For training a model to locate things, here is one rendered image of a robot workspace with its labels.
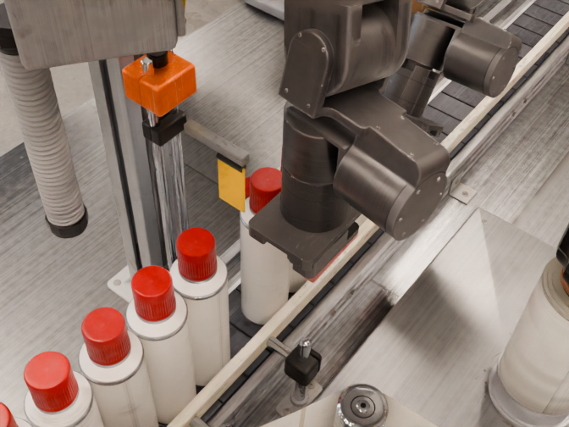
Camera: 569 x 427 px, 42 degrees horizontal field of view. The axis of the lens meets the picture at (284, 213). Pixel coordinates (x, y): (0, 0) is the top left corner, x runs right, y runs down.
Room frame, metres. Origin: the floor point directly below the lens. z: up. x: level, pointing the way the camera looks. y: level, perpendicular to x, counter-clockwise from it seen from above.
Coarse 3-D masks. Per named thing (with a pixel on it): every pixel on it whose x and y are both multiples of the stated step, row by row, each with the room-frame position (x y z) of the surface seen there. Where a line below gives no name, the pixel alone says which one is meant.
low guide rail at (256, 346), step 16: (560, 32) 0.99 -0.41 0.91; (544, 48) 0.95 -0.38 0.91; (528, 64) 0.90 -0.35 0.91; (512, 80) 0.86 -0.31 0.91; (480, 112) 0.78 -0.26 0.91; (464, 128) 0.75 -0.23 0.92; (448, 144) 0.71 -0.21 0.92; (368, 224) 0.57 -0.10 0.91; (336, 272) 0.51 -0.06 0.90; (304, 288) 0.47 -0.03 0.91; (320, 288) 0.48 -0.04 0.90; (288, 304) 0.45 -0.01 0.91; (304, 304) 0.46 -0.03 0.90; (272, 320) 0.43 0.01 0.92; (288, 320) 0.44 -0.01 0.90; (256, 336) 0.41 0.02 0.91; (240, 352) 0.39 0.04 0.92; (256, 352) 0.39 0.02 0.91; (224, 368) 0.37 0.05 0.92; (240, 368) 0.37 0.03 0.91; (208, 384) 0.35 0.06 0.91; (224, 384) 0.36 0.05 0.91; (192, 400) 0.33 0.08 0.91; (208, 400) 0.34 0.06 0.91; (176, 416) 0.32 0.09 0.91; (192, 416) 0.32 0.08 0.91
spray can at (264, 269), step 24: (264, 168) 0.48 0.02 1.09; (264, 192) 0.45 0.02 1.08; (240, 216) 0.46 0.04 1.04; (240, 240) 0.46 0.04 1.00; (240, 264) 0.46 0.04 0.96; (264, 264) 0.44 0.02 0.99; (288, 264) 0.46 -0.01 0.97; (264, 288) 0.44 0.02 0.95; (288, 288) 0.46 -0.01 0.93; (264, 312) 0.44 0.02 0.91
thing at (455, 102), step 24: (552, 0) 1.13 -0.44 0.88; (528, 24) 1.05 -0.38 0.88; (552, 24) 1.06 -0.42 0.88; (528, 48) 0.98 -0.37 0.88; (552, 48) 0.99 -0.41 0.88; (528, 72) 0.92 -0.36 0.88; (456, 96) 0.86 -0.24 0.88; (480, 96) 0.86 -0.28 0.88; (504, 96) 0.86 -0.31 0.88; (432, 120) 0.80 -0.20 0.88; (456, 120) 0.80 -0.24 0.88; (480, 120) 0.81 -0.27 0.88; (240, 288) 0.49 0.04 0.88; (240, 312) 0.46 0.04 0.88; (240, 336) 0.43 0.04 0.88; (264, 360) 0.41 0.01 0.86; (240, 384) 0.37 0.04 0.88; (216, 408) 0.34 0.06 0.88
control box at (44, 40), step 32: (32, 0) 0.35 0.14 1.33; (64, 0) 0.36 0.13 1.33; (96, 0) 0.36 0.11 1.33; (128, 0) 0.37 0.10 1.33; (160, 0) 0.38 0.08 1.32; (32, 32) 0.35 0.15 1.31; (64, 32) 0.36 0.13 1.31; (96, 32) 0.36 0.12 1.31; (128, 32) 0.37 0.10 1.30; (160, 32) 0.38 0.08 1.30; (32, 64) 0.35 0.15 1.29; (64, 64) 0.36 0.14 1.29
